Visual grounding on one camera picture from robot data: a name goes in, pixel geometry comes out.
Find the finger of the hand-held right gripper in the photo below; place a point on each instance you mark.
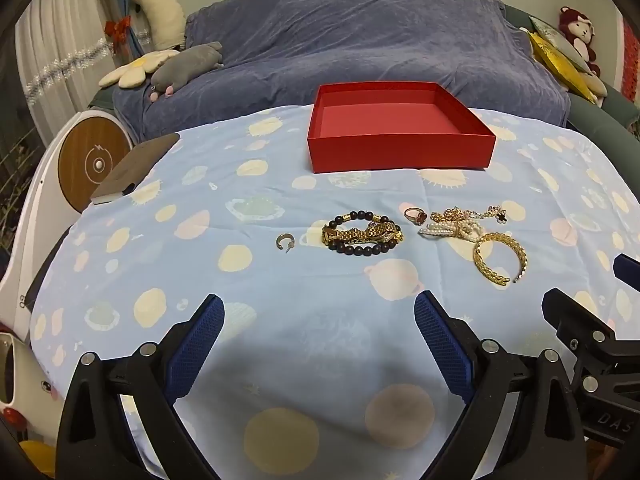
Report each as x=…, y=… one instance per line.
x=629, y=271
x=570, y=312

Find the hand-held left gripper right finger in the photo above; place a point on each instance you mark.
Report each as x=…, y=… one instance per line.
x=445, y=345

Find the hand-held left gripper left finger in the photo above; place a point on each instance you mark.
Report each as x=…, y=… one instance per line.
x=200, y=345

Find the gold hoop earring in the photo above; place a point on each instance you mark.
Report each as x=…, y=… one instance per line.
x=278, y=243

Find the red cardboard box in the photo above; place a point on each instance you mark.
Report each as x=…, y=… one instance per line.
x=400, y=155

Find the green sofa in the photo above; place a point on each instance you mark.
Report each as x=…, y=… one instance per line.
x=600, y=115

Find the white rounded appliance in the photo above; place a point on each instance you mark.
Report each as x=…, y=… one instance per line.
x=25, y=385

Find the white machine with wooden disc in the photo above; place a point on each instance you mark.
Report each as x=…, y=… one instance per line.
x=95, y=160

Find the yellow pillow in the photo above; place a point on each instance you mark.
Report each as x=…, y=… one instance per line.
x=555, y=62

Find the grey-green pillow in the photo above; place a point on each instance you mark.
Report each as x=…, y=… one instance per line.
x=560, y=40

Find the red monkey plush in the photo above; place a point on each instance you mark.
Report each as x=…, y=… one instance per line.
x=575, y=30

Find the grey plush animal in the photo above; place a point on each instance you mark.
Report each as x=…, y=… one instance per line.
x=185, y=65

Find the cream flower cushion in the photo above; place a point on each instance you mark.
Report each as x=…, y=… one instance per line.
x=135, y=67

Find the silver tinsel garland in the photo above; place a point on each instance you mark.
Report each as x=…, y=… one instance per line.
x=65, y=62

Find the blue covered sofa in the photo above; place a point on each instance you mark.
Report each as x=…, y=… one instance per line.
x=350, y=40

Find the red bow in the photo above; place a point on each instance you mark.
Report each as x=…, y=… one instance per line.
x=118, y=29

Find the white cow plush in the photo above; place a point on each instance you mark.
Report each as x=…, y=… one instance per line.
x=162, y=15

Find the white curtain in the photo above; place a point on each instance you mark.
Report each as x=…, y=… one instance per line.
x=60, y=35

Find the red wall hanging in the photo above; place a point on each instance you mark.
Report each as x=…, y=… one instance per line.
x=631, y=60

